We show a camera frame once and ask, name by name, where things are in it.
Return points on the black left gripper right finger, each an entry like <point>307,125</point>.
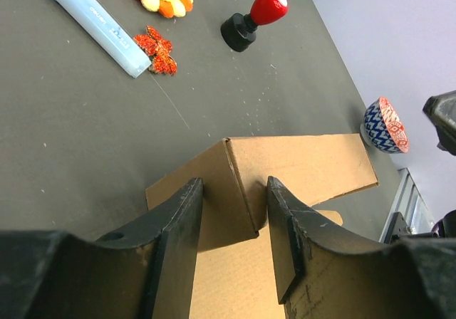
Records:
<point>323,270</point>

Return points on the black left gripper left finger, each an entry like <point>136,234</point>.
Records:
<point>144,269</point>

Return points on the brown cardboard box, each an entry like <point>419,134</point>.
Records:
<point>234,274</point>

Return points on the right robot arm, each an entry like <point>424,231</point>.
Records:
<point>440,110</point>

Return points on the pink patterned bowl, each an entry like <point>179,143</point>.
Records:
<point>382,129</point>

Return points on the orange red small toy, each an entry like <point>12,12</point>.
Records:
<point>158,50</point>

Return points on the red black stamp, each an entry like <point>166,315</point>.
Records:
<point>239,30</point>

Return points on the light blue stick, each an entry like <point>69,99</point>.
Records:
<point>108,34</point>

